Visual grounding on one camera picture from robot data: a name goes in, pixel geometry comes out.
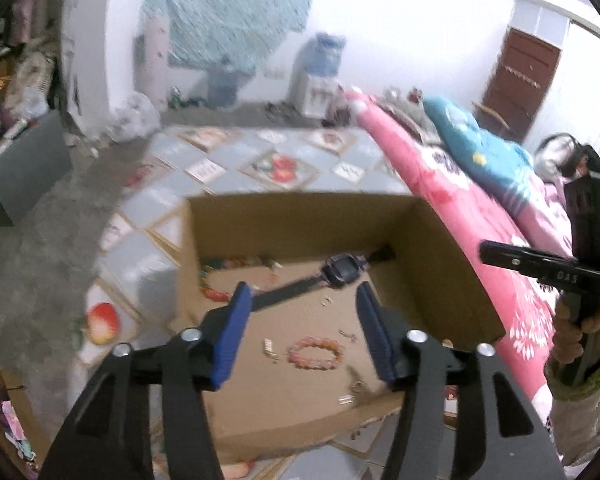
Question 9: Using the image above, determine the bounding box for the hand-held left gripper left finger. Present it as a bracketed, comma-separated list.
[39, 281, 253, 480]

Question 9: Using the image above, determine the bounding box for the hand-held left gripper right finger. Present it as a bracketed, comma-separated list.
[355, 281, 567, 480]

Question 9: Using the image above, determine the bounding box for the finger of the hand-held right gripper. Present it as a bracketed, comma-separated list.
[480, 241, 600, 288]

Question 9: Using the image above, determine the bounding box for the multicolour bead bracelet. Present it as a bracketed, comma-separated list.
[198, 255, 281, 303]

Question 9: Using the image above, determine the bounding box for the pink bead bracelet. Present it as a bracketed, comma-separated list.
[287, 337, 344, 371]

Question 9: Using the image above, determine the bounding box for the black smart watch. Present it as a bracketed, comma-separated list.
[250, 244, 396, 313]

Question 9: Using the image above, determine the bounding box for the brown cardboard box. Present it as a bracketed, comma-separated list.
[172, 191, 506, 463]

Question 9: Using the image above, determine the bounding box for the person's right hand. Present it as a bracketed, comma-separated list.
[549, 305, 600, 377]

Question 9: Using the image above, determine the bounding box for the pink floral blanket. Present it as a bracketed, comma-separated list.
[350, 92, 566, 401]

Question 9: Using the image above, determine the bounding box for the teal pillow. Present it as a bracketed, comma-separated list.
[422, 96, 536, 206]

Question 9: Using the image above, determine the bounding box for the wooden chair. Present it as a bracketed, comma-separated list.
[472, 100, 511, 133]

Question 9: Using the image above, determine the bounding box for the brown wooden door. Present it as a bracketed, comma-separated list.
[480, 27, 563, 143]

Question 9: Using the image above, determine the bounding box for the fruit print tablecloth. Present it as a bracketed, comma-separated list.
[75, 125, 416, 480]

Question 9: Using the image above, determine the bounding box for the brown paper bag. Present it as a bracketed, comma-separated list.
[0, 372, 51, 466]

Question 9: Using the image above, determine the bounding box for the white plastic bag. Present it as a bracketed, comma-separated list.
[107, 91, 162, 142]

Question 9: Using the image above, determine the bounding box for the blue water jug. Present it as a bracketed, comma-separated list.
[207, 67, 241, 108]

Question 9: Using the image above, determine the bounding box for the white water dispenser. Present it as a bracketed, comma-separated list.
[290, 72, 338, 118]

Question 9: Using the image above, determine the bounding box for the grey storage box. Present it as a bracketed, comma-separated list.
[0, 110, 73, 226]

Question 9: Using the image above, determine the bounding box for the teal wall cloth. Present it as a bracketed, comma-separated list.
[142, 0, 321, 73]

